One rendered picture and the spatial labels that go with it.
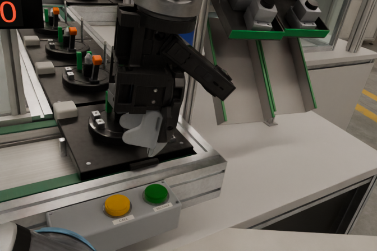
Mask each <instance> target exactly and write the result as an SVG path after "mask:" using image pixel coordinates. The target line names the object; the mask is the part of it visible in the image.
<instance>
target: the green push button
mask: <svg viewBox="0 0 377 251"><path fill-rule="evenodd" d="M167 194H168V191H167V189H166V187H164V186H162V185H160V184H151V185H149V186H147V187H146V188H145V194H144V196H145V199H146V200H147V201H149V202H151V203H162V202H164V201H165V200H166V199H167Z"/></svg>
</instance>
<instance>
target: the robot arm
mask: <svg viewBox="0 0 377 251"><path fill-rule="evenodd" d="M133 1H134V4H126V3H118V6H117V17H116V29H115V36H114V46H112V51H111V63H110V70H109V83H115V88H114V97H113V101H114V108H113V112H129V113H126V114H123V115H122V116H121V117H120V120H119V123H120V125H121V127H123V128H126V129H129V130H127V131H126V132H125V133H124V134H123V136H122V139H123V141H124V142H125V143H127V144H130V145H135V146H141V147H147V148H148V157H153V156H155V155H156V154H157V153H158V152H159V151H161V150H162V149H163V147H164V146H165V145H166V144H167V142H169V141H170V139H171V137H172V136H173V134H174V132H175V130H176V127H177V123H178V117H179V113H180V108H181V105H182V102H183V97H184V93H185V84H186V80H185V74H184V72H186V73H188V74H189V75H190V76H191V77H192V78H194V79H195V80H196V81H197V82H199V83H200V84H201V85H202V87H203V88H204V89H205V90H206V91H207V92H208V93H210V94H211V95H212V96H214V97H216V96H217V97H218V98H219V99H221V100H222V101H225V99H226V98H227V97H229V95H230V94H231V93H232V92H233V91H234V90H235V89H236V87H235V86H234V84H233V83H232V82H231V81H232V78H231V77H230V76H229V75H228V73H227V71H226V70H224V69H222V68H220V66H218V65H216V66H215V65H214V64H212V63H211V62H210V61H209V60H207V59H206V58H205V57H204V56H203V55H202V54H200V53H199V52H198V51H197V50H196V49H195V48H194V47H192V46H191V45H190V44H189V43H188V42H187V41H186V40H184V39H183V38H182V37H181V36H179V34H187V33H190V32H193V31H194V29H195V25H196V20H197V15H198V14H199V13H200V10H201V5H202V2H203V0H133ZM113 61H114V63H115V66H116V73H115V75H113V74H112V72H113ZM0 251H96V249H95V248H94V247H93V246H92V245H91V244H90V243H89V242H88V241H87V240H86V239H85V238H84V237H82V236H81V235H79V234H77V233H75V232H73V231H71V230H67V229H63V228H59V227H43V228H41V229H40V230H34V231H32V230H30V229H27V228H25V227H23V226H21V225H18V224H16V223H13V222H6V223H4V224H1V225H0Z"/></svg>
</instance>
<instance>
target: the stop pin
mask: <svg viewBox="0 0 377 251"><path fill-rule="evenodd" d="M58 140H59V154H60V156H61V157H65V156H67V152H66V140H65V138H59V139H58Z"/></svg>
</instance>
